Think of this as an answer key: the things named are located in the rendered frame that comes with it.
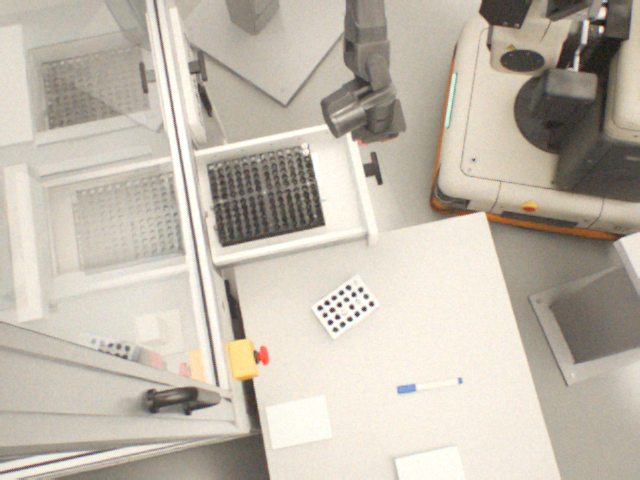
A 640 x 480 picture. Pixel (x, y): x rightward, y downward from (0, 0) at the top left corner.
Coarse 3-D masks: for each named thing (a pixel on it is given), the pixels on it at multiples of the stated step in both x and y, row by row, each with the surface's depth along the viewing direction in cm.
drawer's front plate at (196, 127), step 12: (180, 24) 156; (180, 36) 154; (180, 48) 153; (180, 60) 152; (180, 72) 152; (192, 84) 155; (192, 96) 151; (192, 108) 149; (192, 120) 149; (192, 132) 152; (204, 132) 158
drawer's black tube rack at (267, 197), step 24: (216, 168) 149; (240, 168) 148; (264, 168) 152; (288, 168) 148; (216, 192) 151; (240, 192) 150; (264, 192) 147; (288, 192) 150; (312, 192) 150; (216, 216) 146; (240, 216) 146; (264, 216) 149; (288, 216) 145; (312, 216) 145; (240, 240) 147
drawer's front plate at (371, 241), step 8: (344, 136) 152; (352, 144) 146; (352, 152) 145; (352, 160) 145; (360, 160) 145; (352, 168) 149; (360, 168) 144; (352, 176) 153; (360, 176) 144; (360, 184) 143; (360, 192) 143; (368, 192) 143; (360, 200) 145; (368, 200) 142; (360, 208) 150; (368, 208) 142; (368, 216) 142; (368, 224) 141; (368, 232) 142; (376, 232) 141; (368, 240) 146; (376, 240) 146
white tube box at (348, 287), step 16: (336, 288) 151; (352, 288) 151; (320, 304) 151; (336, 304) 151; (352, 304) 151; (368, 304) 151; (320, 320) 150; (336, 320) 150; (352, 320) 153; (336, 336) 149
